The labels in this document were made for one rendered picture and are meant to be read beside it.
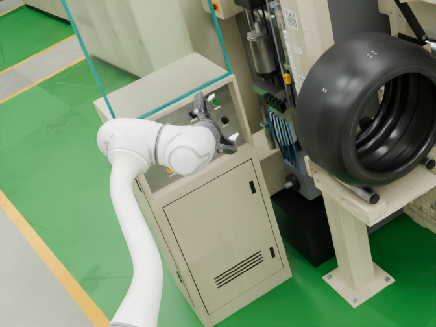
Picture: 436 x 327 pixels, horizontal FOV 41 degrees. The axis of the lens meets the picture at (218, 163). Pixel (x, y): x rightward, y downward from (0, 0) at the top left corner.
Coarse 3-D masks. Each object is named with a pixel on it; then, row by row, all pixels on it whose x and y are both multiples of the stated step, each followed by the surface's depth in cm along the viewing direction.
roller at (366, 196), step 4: (320, 168) 248; (332, 176) 241; (344, 184) 235; (352, 188) 230; (356, 188) 228; (360, 188) 226; (356, 192) 228; (360, 192) 226; (364, 192) 224; (368, 192) 223; (372, 192) 223; (360, 196) 227; (364, 196) 224; (368, 196) 222; (372, 196) 221; (376, 196) 222; (368, 200) 223; (372, 200) 222; (376, 200) 223
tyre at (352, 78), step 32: (320, 64) 210; (352, 64) 200; (384, 64) 197; (416, 64) 202; (320, 96) 205; (352, 96) 197; (384, 96) 242; (416, 96) 235; (320, 128) 205; (352, 128) 201; (384, 128) 245; (416, 128) 236; (320, 160) 216; (352, 160) 207; (384, 160) 238; (416, 160) 223
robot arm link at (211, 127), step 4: (196, 124) 152; (200, 124) 152; (204, 124) 152; (208, 124) 153; (212, 124) 154; (208, 128) 150; (212, 128) 152; (216, 128) 155; (212, 132) 150; (216, 132) 154; (216, 136) 152; (216, 140) 151; (216, 144) 151
